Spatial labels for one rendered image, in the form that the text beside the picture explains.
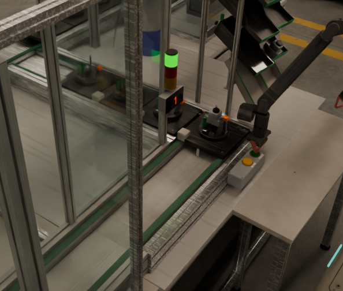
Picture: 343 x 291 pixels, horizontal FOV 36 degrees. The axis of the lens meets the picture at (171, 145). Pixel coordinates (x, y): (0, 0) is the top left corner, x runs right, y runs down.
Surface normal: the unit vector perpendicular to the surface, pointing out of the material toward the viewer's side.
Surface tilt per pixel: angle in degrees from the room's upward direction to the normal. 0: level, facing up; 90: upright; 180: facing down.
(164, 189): 0
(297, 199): 0
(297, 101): 0
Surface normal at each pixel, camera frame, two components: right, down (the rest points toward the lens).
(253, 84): 0.53, -0.23
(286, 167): 0.04, -0.78
